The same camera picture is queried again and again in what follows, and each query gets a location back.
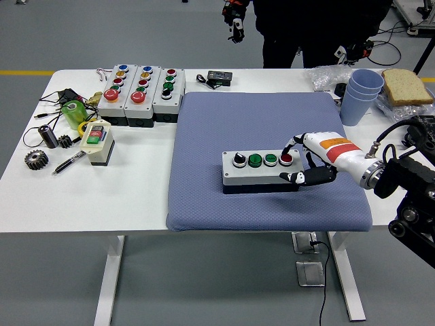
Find bread slice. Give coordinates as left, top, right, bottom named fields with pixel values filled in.
left=381, top=68, right=435, bottom=107

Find green plastic cylinder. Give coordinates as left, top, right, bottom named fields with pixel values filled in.
left=60, top=99, right=88, bottom=131

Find large dark metal gear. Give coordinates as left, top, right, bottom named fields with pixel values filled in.
left=24, top=149, right=50, bottom=170

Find black adapter block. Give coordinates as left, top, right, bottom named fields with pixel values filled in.
left=56, top=88, right=84, bottom=106

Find black floor power cord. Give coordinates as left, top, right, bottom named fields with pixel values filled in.
left=311, top=240, right=331, bottom=326

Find white four-button control box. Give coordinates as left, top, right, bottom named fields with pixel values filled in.
left=221, top=149, right=305, bottom=195

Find person's left gloved hand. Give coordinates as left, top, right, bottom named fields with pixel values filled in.
left=334, top=39, right=375, bottom=66

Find white table leg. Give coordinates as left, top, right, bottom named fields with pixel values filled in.
left=328, top=232, right=367, bottom=322
left=94, top=234, right=126, bottom=326

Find thin black wire with plug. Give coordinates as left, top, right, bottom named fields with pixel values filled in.
left=22, top=98, right=103, bottom=147

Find cream red-green switch box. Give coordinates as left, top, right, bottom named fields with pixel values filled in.
left=80, top=119, right=116, bottom=167

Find person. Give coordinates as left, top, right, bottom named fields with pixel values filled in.
left=251, top=0, right=392, bottom=69

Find blue-grey padded mat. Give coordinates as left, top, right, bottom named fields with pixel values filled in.
left=165, top=90, right=374, bottom=233

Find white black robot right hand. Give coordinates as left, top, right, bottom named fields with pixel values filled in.
left=279, top=131, right=375, bottom=187

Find black silver pen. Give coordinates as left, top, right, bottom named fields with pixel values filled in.
left=52, top=149, right=88, bottom=176

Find black cylindrical capacitor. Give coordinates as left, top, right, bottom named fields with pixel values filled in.
left=37, top=124, right=59, bottom=149

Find five-button box with mushroom button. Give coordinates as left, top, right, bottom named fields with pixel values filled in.
left=97, top=64, right=139, bottom=125
left=124, top=65, right=163, bottom=128

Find four-button box with selector knob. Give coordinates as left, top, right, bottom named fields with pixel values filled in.
left=152, top=67, right=187, bottom=123

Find person's right gloved hand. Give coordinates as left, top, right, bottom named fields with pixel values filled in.
left=221, top=0, right=246, bottom=44

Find black cables on floor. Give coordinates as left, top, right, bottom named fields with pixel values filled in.
left=365, top=20, right=414, bottom=67

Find grey equipment frame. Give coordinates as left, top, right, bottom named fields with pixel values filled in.
left=390, top=0, right=435, bottom=37

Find clear bubble plastic bag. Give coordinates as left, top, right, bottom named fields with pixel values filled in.
left=305, top=65, right=354, bottom=92

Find black mechanical device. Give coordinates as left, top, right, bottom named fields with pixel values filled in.
left=404, top=115, right=435, bottom=152

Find metal floor outlet plate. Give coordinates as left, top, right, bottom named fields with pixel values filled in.
left=295, top=260, right=326, bottom=288
left=291, top=232, right=322, bottom=255

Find black digital panel meter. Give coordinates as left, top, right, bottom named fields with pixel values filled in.
left=196, top=69, right=234, bottom=91

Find yellow tape roll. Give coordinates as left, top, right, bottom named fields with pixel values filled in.
left=77, top=117, right=99, bottom=139

